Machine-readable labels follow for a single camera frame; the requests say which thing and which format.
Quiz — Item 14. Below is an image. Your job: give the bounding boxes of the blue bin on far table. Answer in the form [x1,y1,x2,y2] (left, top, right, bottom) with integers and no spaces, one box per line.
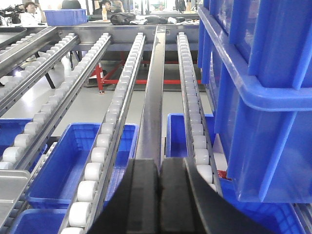
[44,9,87,26]

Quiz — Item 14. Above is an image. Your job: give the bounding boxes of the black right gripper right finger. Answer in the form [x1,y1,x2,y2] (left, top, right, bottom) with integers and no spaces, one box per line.
[159,157,271,234]

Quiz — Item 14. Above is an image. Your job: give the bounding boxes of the seated person in white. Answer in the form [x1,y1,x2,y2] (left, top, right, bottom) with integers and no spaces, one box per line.
[20,1,46,27]

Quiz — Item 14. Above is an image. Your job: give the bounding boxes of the silver ribbed tray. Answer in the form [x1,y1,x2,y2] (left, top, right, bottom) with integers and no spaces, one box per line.
[0,170,31,227]

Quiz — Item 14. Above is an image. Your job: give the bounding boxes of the white roller track left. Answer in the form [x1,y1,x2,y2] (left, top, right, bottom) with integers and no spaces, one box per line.
[0,32,112,171]

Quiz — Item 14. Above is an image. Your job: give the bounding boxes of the blue bin lower right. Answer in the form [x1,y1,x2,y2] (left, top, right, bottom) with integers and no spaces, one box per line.
[166,113,216,158]

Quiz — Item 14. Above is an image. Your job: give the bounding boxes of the red steel frame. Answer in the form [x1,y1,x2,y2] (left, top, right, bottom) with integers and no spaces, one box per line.
[94,60,203,95]

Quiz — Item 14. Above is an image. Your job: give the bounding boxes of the steel divider rail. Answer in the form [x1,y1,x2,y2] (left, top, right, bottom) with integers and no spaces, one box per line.
[136,26,166,165]

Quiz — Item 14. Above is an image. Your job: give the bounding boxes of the orange juice bottle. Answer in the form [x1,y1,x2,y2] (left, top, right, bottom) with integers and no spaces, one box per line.
[101,5,108,21]

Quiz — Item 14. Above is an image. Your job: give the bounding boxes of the blue bin lower middle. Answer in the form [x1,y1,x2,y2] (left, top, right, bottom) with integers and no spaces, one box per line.
[26,122,138,209]

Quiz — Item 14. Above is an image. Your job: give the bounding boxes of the blue bin far left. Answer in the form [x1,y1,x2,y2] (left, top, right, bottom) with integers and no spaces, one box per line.
[0,118,47,172]

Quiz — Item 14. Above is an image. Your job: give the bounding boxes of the blue bin bottom left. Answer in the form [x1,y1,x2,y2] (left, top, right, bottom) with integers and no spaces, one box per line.
[8,209,67,234]

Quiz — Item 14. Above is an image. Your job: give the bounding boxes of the white roller track right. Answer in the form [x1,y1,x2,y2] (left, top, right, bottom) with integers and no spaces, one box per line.
[176,32,222,195]

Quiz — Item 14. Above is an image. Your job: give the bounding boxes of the large blue stacked crate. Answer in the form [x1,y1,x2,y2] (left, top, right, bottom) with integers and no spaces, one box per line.
[198,0,312,203]

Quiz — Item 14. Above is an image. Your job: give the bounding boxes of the white roller track centre-left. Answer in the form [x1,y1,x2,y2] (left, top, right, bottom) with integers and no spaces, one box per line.
[58,32,145,234]

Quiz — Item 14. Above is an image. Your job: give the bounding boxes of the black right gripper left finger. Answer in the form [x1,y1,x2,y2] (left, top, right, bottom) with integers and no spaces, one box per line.
[88,158,158,234]

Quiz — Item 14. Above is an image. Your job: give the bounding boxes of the black bag on table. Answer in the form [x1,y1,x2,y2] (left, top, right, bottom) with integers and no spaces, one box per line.
[110,12,136,25]

